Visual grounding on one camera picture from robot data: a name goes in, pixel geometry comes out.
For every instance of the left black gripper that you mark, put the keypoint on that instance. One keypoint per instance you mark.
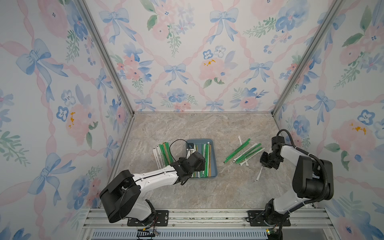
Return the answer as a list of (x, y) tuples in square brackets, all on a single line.
[(202, 166)]

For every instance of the blue plastic storage tray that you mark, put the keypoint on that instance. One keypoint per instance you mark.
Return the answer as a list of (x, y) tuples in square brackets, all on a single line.
[(199, 145)]

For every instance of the brown paper straw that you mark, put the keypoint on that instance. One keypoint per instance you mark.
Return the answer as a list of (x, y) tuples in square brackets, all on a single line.
[(210, 161)]

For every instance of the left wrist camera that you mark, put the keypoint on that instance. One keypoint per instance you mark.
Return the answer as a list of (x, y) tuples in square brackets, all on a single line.
[(190, 146)]

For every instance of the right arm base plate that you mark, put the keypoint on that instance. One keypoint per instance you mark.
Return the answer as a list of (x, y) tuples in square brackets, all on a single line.
[(258, 218)]

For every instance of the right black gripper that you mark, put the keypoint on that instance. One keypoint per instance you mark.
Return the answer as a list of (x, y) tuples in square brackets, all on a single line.
[(262, 160)]

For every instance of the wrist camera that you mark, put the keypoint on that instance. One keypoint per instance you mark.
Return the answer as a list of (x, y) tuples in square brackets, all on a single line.
[(190, 146), (277, 143)]

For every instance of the aluminium mounting rail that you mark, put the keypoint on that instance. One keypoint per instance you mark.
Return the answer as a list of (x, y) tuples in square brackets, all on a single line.
[(210, 224)]

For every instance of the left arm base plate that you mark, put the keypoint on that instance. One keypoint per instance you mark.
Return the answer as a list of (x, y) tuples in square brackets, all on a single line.
[(158, 219)]

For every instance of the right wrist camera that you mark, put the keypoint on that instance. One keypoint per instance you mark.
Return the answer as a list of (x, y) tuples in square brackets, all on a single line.
[(277, 143)]

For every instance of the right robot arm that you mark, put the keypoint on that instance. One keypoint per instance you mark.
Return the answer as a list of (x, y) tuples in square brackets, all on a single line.
[(312, 182)]

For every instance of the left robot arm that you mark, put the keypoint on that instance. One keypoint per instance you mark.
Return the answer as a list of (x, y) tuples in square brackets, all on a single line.
[(123, 196)]

